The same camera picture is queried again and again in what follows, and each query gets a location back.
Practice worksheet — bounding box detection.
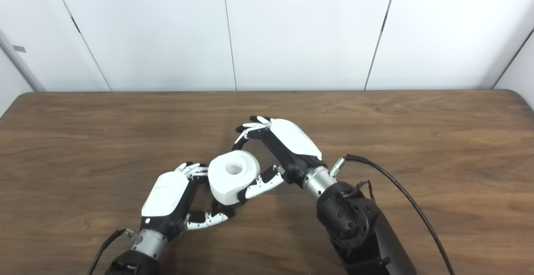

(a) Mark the grey wall corner strip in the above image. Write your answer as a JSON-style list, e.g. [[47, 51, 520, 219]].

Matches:
[[0, 29, 45, 92]]

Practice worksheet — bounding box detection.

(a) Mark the thin black wrist wire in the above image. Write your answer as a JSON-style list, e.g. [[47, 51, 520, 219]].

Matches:
[[348, 180, 375, 202]]

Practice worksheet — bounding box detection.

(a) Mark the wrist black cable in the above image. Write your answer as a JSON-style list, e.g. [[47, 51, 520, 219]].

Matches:
[[329, 154, 455, 275], [88, 228, 140, 275]]

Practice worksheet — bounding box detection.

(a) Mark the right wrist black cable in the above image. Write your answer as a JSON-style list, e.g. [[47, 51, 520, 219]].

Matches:
[[329, 154, 455, 275]]

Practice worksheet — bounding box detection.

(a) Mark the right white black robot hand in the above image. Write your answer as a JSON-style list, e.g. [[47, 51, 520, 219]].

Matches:
[[232, 116, 324, 202]]

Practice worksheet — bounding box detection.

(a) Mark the round white piece with holes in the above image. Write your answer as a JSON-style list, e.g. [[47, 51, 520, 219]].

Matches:
[[208, 150, 261, 205]]

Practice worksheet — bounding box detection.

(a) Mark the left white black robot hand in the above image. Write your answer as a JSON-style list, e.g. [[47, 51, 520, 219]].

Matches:
[[140, 162, 236, 240]]

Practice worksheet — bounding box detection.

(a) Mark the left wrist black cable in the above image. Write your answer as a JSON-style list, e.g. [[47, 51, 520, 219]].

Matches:
[[88, 228, 140, 275]]

